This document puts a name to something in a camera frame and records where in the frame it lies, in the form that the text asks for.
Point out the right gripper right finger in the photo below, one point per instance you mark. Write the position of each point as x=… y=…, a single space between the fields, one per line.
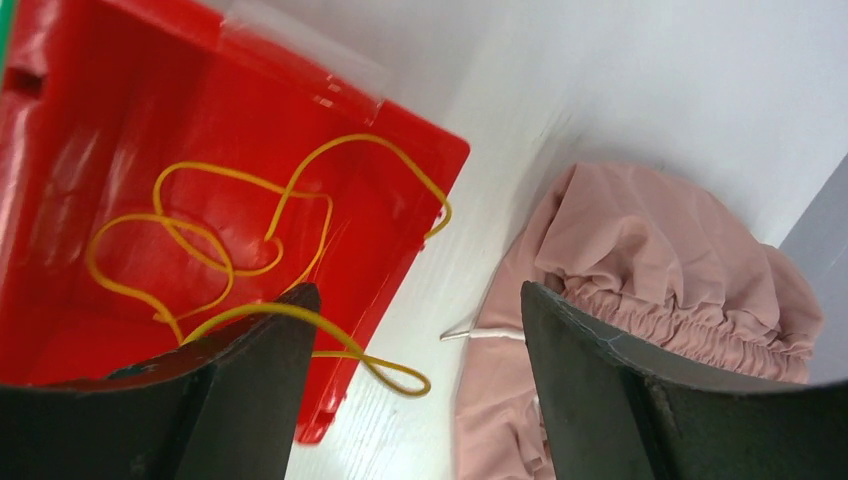
x=617 y=407

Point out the pink cloth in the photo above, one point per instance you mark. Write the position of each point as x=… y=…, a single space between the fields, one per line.
x=649 y=253

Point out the green plastic bin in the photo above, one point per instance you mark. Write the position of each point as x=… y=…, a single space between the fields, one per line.
x=7 y=15

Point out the red plastic bin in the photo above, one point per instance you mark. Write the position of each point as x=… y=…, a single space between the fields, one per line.
x=168 y=170

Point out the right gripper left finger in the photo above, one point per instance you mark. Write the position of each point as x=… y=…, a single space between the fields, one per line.
x=223 y=407

